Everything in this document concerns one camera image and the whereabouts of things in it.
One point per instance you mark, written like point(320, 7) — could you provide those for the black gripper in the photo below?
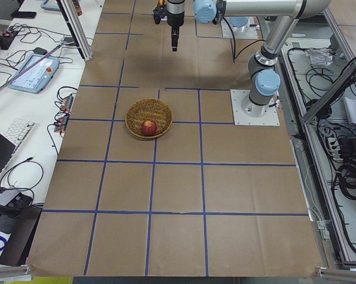
point(174, 18)

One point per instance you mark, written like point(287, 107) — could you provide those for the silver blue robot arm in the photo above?
point(265, 81)

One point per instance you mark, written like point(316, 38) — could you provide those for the round wicker basket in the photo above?
point(150, 108)

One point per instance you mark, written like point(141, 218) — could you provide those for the dark red apple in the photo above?
point(149, 127)

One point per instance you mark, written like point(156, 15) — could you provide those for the blue teach pendant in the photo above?
point(36, 79)

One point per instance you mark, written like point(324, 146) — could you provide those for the crumpled paper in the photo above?
point(319, 56)

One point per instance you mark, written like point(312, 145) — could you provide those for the black smartphone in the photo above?
point(24, 14)

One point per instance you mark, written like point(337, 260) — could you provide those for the brown paper table cover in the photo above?
point(208, 198)

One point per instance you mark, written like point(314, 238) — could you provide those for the white keyboard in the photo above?
point(18, 131)

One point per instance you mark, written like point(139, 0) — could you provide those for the white power strip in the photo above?
point(331, 143)

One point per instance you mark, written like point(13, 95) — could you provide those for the aluminium frame post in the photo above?
point(71, 18)

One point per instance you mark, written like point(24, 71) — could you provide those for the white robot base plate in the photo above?
point(248, 114)

